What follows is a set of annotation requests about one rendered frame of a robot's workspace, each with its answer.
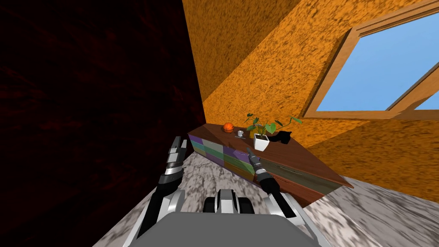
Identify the brown dresser with coloured drawers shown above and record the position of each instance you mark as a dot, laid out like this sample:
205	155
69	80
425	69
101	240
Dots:
291	161

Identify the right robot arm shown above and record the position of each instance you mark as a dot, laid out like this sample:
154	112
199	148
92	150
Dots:
274	195

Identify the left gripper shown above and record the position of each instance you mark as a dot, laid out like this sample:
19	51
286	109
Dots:
175	160

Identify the orange basketball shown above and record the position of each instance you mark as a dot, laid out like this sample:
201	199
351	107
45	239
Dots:
228	127

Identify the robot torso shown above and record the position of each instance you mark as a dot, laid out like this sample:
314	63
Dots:
219	230

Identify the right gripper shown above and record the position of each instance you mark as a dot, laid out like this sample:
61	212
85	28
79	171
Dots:
258	165

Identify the black angular object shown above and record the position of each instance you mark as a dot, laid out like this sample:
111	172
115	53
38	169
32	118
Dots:
282	136

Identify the purple drawer front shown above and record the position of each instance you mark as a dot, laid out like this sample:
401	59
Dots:
235	153

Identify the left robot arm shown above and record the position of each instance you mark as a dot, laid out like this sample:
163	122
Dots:
161	199

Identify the wooden framed window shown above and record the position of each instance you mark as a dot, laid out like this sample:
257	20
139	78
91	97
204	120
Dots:
377	68

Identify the green plant in white pot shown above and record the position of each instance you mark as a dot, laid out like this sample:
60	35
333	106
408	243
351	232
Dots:
261	139

